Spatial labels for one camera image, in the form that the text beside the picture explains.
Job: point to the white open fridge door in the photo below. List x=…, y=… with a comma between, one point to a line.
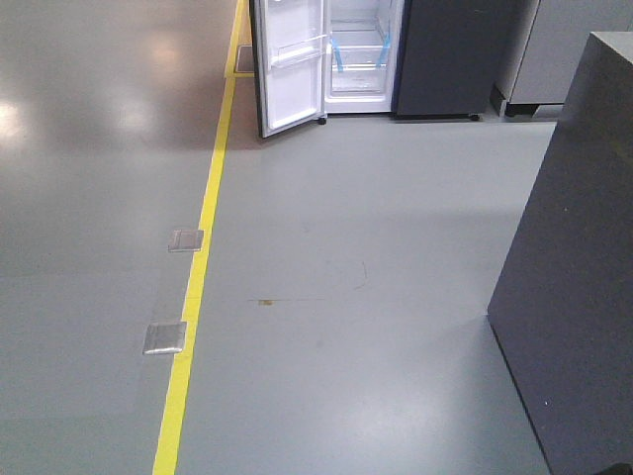
x=289, y=40

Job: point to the silver floor outlet plate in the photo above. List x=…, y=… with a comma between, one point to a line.
x=184, y=240

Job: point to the clear fridge crisper drawer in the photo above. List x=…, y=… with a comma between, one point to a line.
x=359, y=62

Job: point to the grey appliance beside fridge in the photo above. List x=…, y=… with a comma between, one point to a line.
x=545, y=42

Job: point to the yellow floor tape line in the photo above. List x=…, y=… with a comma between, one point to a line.
x=169, y=439

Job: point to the clear upper door bin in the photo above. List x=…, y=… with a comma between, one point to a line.
x=304, y=50

